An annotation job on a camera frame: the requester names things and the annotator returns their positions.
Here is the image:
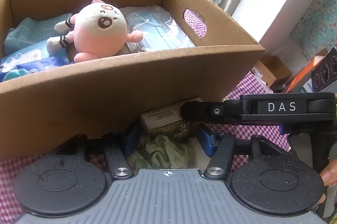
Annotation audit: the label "green fabric scrunchie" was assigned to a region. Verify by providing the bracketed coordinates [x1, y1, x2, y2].
[127, 135, 194, 172]

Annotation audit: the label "clear bag blue masks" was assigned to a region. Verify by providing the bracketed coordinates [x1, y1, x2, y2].
[120, 6, 195, 53]

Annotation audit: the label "pink round plush toy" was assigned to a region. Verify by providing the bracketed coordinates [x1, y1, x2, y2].
[46, 0, 143, 63]

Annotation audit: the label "blue face mask pack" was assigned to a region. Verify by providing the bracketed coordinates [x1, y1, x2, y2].
[1, 39, 49, 69]

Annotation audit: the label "dark blue wipes pack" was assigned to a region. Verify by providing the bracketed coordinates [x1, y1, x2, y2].
[1, 57, 67, 82]

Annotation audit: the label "teal towel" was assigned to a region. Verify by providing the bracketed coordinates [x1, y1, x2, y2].
[3, 13, 72, 55]

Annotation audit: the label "person right hand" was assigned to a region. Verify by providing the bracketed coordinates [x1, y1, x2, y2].
[316, 162, 337, 205]

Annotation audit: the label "pink checkered tablecloth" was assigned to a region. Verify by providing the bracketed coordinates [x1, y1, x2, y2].
[0, 8, 296, 224]

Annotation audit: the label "orange black product box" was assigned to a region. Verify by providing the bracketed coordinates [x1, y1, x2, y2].
[285, 55, 324, 93]

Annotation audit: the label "brown cardboard box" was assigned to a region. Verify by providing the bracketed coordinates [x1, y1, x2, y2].
[1, 0, 264, 159]

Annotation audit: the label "small open cardboard box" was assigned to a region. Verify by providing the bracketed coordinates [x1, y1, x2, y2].
[251, 55, 292, 89]

